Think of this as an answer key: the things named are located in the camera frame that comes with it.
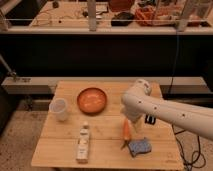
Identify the orange ceramic bowl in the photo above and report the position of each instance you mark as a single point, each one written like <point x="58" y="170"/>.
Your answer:
<point x="92" y="100"/>

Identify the blue sponge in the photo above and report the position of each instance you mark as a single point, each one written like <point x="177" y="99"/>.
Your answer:
<point x="141" y="146"/>

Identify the aluminium frame post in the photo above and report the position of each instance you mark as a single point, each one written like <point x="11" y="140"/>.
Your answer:
<point x="91" y="4"/>

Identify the black bowl on shelf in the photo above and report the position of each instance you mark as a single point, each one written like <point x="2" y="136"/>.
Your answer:
<point x="122" y="19"/>

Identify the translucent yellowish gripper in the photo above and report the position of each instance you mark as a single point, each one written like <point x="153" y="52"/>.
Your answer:
<point x="137" y="126"/>

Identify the clear plastic cup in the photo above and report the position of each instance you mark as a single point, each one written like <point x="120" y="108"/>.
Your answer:
<point x="58" y="107"/>

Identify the black rectangular object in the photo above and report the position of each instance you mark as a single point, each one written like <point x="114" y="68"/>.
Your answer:
<point x="150" y="120"/>

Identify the metal clamp bracket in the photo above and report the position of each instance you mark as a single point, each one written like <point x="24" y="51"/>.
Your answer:
<point x="16" y="78"/>

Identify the orange crate on shelf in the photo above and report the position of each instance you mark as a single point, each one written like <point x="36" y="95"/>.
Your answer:
<point x="152" y="17"/>

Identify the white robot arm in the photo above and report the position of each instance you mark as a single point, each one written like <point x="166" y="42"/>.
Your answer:
<point x="137" y="100"/>

